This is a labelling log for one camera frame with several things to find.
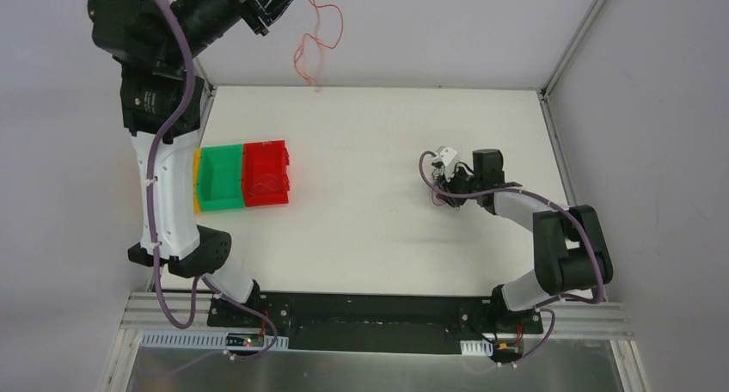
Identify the controller circuit board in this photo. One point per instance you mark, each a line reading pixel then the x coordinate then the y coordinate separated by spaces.
pixel 244 341
pixel 506 354

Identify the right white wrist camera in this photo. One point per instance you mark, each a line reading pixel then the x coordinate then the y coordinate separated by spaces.
pixel 445 161

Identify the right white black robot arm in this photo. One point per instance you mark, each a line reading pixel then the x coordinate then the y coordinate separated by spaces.
pixel 570 256

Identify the red plastic bin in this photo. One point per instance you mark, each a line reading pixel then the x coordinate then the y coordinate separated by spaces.
pixel 264 178

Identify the white slotted cable duct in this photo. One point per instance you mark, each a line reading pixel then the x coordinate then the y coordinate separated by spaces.
pixel 479 348
pixel 202 340

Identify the left white slotted cable duct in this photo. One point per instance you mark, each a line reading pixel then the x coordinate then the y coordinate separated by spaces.
pixel 202 340

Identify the green plastic bin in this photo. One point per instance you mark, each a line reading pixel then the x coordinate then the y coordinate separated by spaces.
pixel 220 178

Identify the right white slotted cable duct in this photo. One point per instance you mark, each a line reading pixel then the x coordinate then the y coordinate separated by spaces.
pixel 479 348

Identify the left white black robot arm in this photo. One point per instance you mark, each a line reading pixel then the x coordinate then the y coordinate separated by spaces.
pixel 155 42

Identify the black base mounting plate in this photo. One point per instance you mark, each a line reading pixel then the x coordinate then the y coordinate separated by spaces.
pixel 373 323

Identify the right controller circuit board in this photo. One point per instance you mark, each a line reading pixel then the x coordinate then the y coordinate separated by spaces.
pixel 506 354

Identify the left controller circuit board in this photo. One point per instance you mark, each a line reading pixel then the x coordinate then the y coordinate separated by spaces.
pixel 244 341

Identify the yellow plastic bin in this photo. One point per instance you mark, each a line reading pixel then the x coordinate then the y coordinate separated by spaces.
pixel 196 160

